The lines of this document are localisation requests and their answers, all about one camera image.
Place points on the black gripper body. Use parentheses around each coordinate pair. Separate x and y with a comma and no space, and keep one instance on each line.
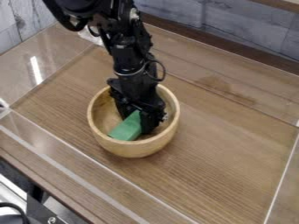
(138,86)

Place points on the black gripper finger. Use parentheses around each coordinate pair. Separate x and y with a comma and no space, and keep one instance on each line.
(126,107)
(151,119)

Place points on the green rectangular block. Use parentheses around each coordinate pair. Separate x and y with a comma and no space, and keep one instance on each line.
(129,130)

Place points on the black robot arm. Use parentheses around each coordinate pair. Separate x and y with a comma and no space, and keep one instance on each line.
(114,20)

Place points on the wooden bowl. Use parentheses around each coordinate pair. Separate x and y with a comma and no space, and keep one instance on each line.
(105,118)

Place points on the clear acrylic corner bracket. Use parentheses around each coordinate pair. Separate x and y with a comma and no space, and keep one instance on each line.
(86,35)

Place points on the clear acrylic tray wall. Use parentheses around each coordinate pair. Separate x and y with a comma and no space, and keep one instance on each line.
(214,176)

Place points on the black metal table bracket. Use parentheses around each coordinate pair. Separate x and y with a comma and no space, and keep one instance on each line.
(39,213)

